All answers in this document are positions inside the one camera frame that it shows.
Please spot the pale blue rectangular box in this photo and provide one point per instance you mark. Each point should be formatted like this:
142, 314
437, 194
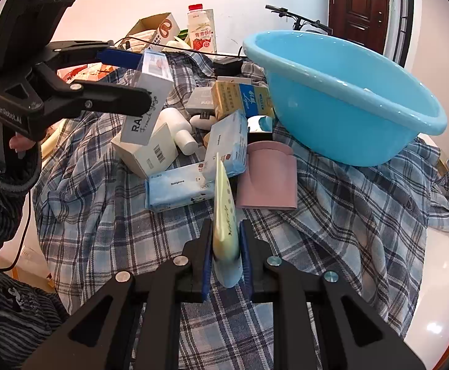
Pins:
226, 142

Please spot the white plastic bottle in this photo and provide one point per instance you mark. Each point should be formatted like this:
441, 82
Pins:
176, 127

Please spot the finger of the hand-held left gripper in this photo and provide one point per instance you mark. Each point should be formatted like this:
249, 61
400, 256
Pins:
108, 98
120, 57

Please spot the pink plastic cup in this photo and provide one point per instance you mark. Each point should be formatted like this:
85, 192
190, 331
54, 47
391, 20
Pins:
266, 177

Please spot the white box with dark lettering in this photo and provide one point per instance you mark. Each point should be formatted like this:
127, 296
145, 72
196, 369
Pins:
153, 75

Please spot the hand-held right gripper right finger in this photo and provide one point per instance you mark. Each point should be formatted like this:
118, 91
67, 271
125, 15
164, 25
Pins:
246, 262

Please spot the white milk bottle red cap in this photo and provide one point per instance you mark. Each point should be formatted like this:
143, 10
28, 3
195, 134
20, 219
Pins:
200, 31

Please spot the black adapter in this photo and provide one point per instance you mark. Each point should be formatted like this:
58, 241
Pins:
228, 67

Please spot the blue plastic basin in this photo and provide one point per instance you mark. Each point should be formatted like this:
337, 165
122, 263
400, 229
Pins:
336, 115

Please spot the person's striped clothing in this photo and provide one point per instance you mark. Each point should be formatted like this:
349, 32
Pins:
16, 308

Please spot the person's left hand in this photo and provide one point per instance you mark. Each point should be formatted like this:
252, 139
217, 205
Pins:
22, 145

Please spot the brown wooden door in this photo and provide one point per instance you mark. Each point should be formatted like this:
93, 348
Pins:
359, 7

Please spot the black-framed glass door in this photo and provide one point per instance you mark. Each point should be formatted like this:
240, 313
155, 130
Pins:
401, 15

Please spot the person's left forearm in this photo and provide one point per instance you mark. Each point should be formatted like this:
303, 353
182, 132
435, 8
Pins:
4, 185

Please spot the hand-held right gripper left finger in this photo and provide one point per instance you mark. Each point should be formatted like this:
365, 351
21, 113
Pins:
207, 262

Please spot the pale square box with barcode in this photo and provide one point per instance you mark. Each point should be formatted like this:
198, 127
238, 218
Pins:
151, 154

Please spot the black electric bicycle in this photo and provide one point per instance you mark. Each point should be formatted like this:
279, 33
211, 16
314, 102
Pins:
297, 17

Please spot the pale blue tissue pack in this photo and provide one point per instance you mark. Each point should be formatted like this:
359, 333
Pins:
178, 187

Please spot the blue plaid shirt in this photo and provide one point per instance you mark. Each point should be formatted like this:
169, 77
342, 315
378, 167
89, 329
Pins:
324, 231

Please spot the white red snack bag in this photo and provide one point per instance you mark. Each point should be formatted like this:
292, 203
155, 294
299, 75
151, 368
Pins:
89, 72

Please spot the open cardboard box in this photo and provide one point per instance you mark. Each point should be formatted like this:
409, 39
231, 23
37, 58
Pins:
159, 27

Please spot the small mirror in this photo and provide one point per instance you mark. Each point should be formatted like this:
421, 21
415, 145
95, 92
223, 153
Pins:
259, 128

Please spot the pale yellow cosmetic tube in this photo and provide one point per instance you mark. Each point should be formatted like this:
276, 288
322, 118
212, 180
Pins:
224, 208

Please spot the yellow blue carton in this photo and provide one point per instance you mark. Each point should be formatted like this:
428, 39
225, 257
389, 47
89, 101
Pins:
239, 98

